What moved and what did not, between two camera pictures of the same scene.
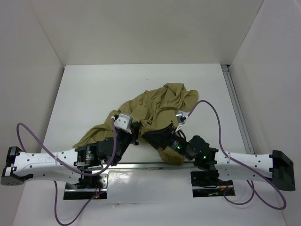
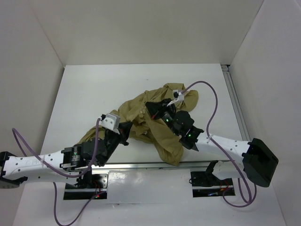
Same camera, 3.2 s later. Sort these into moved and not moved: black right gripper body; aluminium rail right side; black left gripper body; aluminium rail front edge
Moved: black left gripper body; black right gripper body
Not moved: aluminium rail front edge; aluminium rail right side
